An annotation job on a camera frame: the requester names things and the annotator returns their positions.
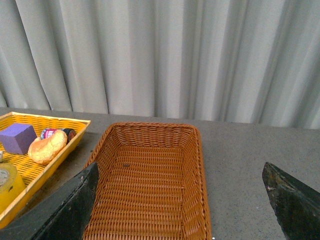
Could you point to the grey curtain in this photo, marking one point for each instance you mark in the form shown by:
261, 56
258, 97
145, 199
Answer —
244, 61

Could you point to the brown wicker basket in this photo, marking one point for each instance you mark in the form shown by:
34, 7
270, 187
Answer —
151, 184

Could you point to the small white object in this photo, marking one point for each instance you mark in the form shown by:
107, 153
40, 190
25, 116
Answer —
0, 156

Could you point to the purple foam cube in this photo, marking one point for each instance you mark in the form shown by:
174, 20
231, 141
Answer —
17, 138

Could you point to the yellow tape roll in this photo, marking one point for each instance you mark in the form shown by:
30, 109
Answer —
11, 185

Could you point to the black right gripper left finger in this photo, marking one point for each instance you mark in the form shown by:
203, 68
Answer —
63, 215

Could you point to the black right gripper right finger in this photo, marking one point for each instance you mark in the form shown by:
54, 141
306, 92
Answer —
295, 204

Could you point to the golden bread roll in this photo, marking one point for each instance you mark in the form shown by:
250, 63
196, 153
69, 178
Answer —
43, 151

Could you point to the red labelled can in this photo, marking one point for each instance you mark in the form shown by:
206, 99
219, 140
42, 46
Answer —
48, 132

